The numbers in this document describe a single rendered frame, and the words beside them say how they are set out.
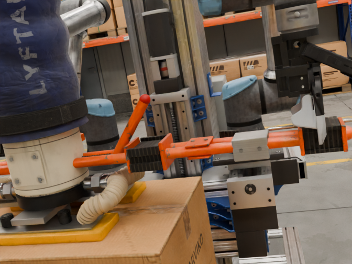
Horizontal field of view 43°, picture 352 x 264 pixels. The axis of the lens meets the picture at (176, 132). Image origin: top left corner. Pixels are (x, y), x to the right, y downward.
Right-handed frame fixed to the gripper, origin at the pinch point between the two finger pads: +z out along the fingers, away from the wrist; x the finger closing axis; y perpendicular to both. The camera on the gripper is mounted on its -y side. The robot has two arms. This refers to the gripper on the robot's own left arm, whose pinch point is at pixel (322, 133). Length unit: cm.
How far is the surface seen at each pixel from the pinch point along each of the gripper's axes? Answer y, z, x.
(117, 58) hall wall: 364, -12, -823
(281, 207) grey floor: 27, 117, -248
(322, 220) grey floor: -2, 118, -221
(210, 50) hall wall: 164, 5, -838
